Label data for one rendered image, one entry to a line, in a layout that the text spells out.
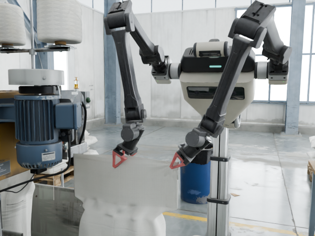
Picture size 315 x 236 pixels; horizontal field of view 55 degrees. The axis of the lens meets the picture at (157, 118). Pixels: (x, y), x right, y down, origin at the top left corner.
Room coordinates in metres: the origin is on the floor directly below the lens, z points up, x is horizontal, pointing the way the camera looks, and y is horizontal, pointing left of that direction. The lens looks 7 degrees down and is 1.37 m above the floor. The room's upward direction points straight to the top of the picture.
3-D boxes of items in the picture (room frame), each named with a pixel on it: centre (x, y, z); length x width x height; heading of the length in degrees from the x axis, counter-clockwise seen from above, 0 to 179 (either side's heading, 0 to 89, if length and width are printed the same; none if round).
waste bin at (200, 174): (3.51, -0.49, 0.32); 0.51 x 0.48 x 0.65; 161
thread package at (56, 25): (1.18, 0.38, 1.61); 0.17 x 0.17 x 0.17
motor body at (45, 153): (1.04, 0.42, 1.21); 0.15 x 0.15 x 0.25
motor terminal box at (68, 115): (1.05, 0.31, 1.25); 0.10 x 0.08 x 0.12; 6
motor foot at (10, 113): (1.04, 0.51, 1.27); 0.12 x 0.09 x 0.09; 161
